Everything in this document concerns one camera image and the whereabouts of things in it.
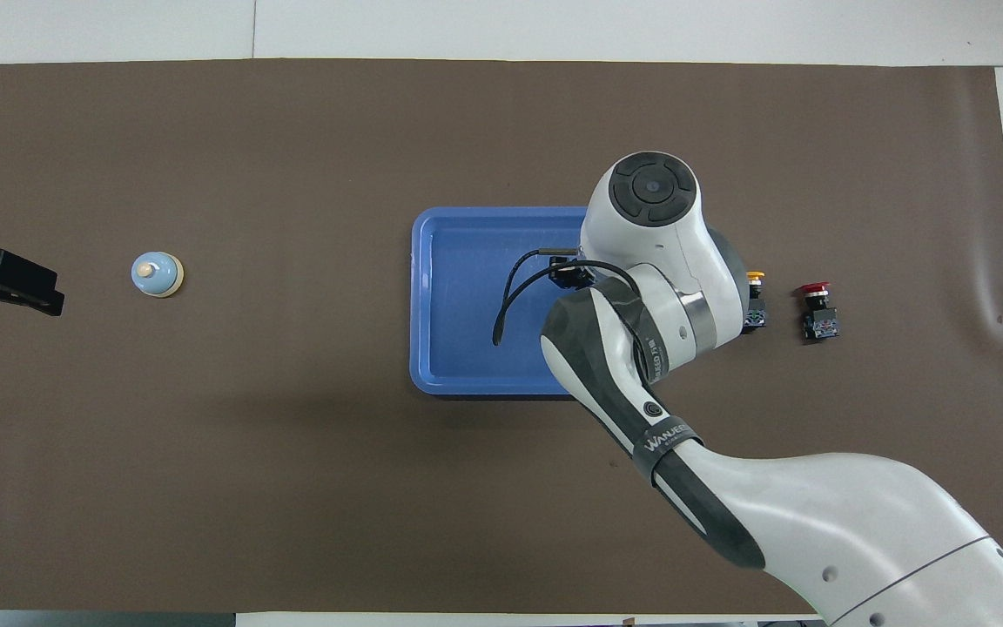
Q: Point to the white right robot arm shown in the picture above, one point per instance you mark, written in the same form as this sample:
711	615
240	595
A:
658	252

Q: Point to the brown table mat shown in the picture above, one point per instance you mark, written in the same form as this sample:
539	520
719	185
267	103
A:
205	479

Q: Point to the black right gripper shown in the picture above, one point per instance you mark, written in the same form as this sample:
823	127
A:
573	274

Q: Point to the light blue call bell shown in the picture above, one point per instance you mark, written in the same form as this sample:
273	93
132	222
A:
156	274

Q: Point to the blue plastic tray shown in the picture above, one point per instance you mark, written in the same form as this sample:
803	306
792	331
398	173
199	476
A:
458	313

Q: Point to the yellow push button switch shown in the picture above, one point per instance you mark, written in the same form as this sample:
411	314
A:
757	315

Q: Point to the red push button switch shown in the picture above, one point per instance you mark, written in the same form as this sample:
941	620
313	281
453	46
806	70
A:
818	322

